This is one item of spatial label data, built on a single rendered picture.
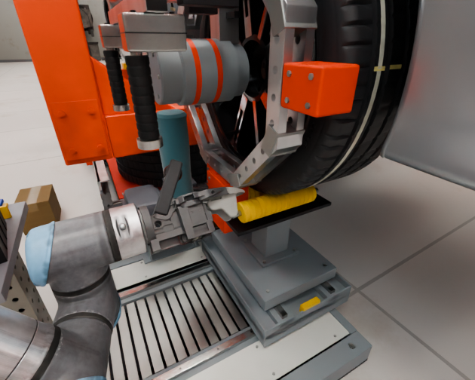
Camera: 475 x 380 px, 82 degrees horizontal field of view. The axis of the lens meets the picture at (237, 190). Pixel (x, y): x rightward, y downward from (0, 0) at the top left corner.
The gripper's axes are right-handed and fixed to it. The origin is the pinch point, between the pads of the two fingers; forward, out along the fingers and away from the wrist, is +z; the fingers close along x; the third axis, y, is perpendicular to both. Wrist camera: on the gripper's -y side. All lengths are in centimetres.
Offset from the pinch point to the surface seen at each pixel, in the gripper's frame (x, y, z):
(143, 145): 6.7, -10.2, -16.9
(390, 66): 25.1, -8.3, 23.5
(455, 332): -26, 65, 74
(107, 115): -43, -49, -18
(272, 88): 16.8, -11.9, 5.1
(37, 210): -115, -44, -59
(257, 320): -33.6, 33.1, 6.9
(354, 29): 28.2, -13.0, 14.6
